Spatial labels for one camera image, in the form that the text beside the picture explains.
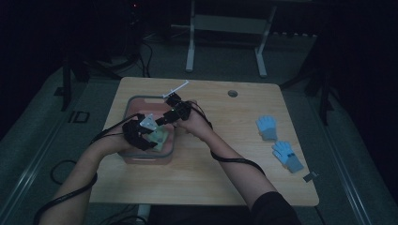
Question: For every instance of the pink plastic tray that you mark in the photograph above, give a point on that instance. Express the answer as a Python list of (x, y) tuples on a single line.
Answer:
[(147, 159)]

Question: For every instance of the black floor bracket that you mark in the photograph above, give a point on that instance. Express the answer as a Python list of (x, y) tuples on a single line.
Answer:
[(79, 116)]

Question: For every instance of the person's black clothing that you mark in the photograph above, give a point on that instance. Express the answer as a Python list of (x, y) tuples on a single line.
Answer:
[(275, 209)]

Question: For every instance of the blue glove with grey cuff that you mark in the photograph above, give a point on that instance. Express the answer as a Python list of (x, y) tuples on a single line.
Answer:
[(286, 156), (266, 126)]

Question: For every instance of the person's right hand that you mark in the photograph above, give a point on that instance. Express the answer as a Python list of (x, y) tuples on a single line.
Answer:
[(195, 125)]

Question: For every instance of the grey tape strip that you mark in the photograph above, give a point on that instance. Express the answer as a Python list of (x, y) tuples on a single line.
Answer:
[(310, 176)]

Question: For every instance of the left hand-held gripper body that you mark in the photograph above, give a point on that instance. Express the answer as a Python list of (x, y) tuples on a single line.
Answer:
[(134, 129)]

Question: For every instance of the person's left hand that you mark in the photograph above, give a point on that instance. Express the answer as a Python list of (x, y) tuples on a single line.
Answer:
[(117, 143)]

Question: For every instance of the black tripod stand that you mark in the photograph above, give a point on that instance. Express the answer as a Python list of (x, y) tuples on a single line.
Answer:
[(66, 84), (324, 93)]

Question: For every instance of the white metal desk frame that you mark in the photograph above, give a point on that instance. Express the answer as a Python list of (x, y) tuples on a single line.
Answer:
[(228, 23)]

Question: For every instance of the green fuzzy glove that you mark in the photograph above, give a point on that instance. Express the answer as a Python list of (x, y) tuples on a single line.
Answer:
[(159, 137)]

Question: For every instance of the metal floor rail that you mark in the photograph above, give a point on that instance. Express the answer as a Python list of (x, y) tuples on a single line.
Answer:
[(347, 175)]

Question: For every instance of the white table leg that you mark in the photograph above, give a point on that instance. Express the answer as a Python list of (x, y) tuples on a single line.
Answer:
[(143, 214)]

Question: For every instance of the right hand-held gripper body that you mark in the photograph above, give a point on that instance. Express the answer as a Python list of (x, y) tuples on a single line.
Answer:
[(181, 109)]

